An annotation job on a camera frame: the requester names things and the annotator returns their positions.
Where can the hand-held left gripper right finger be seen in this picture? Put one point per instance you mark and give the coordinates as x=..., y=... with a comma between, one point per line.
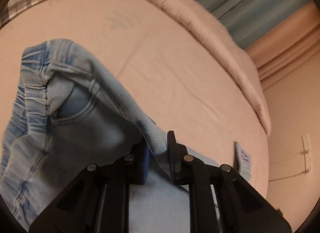
x=173, y=165

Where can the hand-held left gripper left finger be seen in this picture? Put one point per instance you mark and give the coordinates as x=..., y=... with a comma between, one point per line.
x=145, y=164

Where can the light blue denim pants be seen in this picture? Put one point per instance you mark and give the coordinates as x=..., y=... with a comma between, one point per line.
x=87, y=127

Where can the white care label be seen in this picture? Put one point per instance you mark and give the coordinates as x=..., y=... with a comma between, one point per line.
x=243, y=160

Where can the bed with beige sheet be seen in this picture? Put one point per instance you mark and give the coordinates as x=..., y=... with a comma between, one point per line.
x=162, y=60

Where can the pink quilted comforter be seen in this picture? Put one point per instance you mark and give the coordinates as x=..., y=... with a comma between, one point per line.
x=200, y=17

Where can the pink curtain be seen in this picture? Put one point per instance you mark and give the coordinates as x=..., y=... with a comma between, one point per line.
x=287, y=37

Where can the white wall outlet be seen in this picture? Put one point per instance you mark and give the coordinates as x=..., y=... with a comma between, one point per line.
x=307, y=152

